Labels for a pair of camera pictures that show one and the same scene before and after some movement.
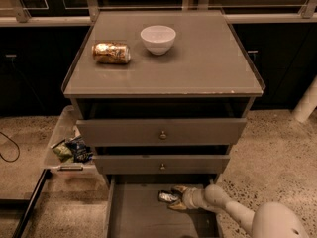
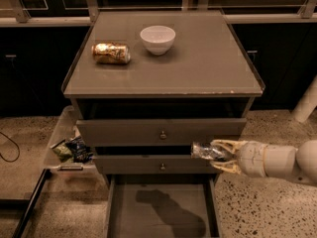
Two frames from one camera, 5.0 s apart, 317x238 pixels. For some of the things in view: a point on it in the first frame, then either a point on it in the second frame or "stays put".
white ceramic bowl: x=158 y=39 stays put
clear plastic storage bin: x=68 y=154 stays put
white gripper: x=189 y=197 to x=252 y=159
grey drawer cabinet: x=161 y=97 stays put
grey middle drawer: x=161 y=164 stays put
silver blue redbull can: x=167 y=196 to x=208 y=151
